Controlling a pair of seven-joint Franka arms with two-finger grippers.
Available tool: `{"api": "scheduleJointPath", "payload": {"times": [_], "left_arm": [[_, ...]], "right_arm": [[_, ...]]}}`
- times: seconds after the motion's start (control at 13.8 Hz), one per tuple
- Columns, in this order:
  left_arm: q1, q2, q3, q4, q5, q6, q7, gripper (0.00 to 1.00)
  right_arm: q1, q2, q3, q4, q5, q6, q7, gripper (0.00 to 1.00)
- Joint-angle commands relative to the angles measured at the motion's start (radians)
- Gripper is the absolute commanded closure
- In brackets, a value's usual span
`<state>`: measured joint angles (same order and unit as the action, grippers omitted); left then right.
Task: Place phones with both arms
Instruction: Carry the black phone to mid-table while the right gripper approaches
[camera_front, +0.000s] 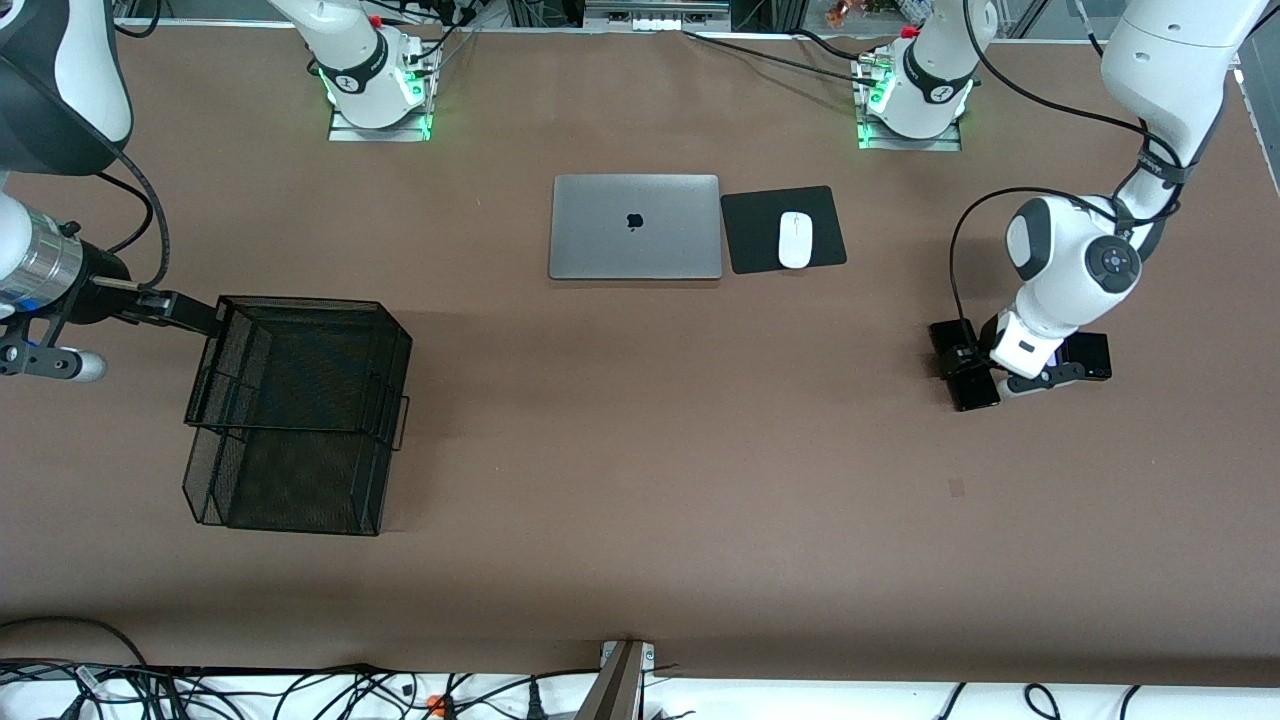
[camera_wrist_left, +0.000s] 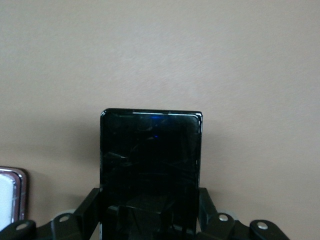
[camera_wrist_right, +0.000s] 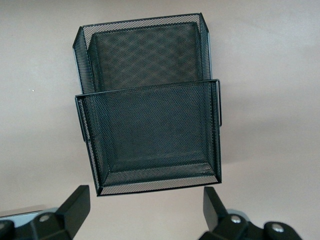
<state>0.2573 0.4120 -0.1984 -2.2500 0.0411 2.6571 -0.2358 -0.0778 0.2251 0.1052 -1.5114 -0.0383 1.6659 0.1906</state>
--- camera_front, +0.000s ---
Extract long black smartphone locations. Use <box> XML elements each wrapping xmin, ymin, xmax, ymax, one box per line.
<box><xmin>928</xmin><ymin>318</ymin><xmax>1004</xmax><ymax>412</ymax></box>

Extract black flip phone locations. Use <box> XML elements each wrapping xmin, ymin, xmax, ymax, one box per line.
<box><xmin>1060</xmin><ymin>332</ymin><xmax>1113</xmax><ymax>382</ymax></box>

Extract black mesh two-tier tray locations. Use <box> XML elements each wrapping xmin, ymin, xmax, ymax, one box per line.
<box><xmin>182</xmin><ymin>294</ymin><xmax>414</xmax><ymax>538</ymax></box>

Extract white computer mouse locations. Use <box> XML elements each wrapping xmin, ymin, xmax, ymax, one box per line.
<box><xmin>778</xmin><ymin>211</ymin><xmax>814</xmax><ymax>270</ymax></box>

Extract black mouse pad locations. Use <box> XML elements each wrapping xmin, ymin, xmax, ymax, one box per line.
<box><xmin>720</xmin><ymin>185</ymin><xmax>849</xmax><ymax>275</ymax></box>

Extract grey closed laptop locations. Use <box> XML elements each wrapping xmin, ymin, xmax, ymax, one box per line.
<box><xmin>548</xmin><ymin>174</ymin><xmax>723</xmax><ymax>281</ymax></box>

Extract grey power strip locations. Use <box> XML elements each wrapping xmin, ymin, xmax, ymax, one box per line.
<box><xmin>583</xmin><ymin>0</ymin><xmax>733</xmax><ymax>33</ymax></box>

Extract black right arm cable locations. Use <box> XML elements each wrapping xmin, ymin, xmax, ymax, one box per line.
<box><xmin>92</xmin><ymin>128</ymin><xmax>173</xmax><ymax>293</ymax></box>

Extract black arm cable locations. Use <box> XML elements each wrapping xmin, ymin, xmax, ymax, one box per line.
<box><xmin>947</xmin><ymin>0</ymin><xmax>1189</xmax><ymax>353</ymax></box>
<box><xmin>92</xmin><ymin>128</ymin><xmax>173</xmax><ymax>293</ymax></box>

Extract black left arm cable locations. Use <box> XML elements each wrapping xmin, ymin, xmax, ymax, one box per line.
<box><xmin>947</xmin><ymin>0</ymin><xmax>1189</xmax><ymax>353</ymax></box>

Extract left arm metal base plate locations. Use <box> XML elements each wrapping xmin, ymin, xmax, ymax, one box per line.
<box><xmin>857</xmin><ymin>110</ymin><xmax>964</xmax><ymax>153</ymax></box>

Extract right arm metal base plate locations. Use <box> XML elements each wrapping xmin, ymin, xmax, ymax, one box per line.
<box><xmin>328</xmin><ymin>95</ymin><xmax>434</xmax><ymax>143</ymax></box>

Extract black looped floor cable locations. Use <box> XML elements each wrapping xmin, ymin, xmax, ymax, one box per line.
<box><xmin>0</xmin><ymin>616</ymin><xmax>151</xmax><ymax>669</ymax></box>

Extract black table cable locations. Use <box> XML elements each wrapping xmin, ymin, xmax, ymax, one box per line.
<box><xmin>683</xmin><ymin>28</ymin><xmax>881</xmax><ymax>87</ymax></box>
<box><xmin>788</xmin><ymin>28</ymin><xmax>876</xmax><ymax>65</ymax></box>

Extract tangled black floor cables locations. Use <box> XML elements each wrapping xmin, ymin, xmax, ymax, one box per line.
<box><xmin>0</xmin><ymin>658</ymin><xmax>601</xmax><ymax>720</ymax></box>

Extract grey metal camera post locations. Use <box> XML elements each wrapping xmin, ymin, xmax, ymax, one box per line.
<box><xmin>575</xmin><ymin>640</ymin><xmax>658</xmax><ymax>720</ymax></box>

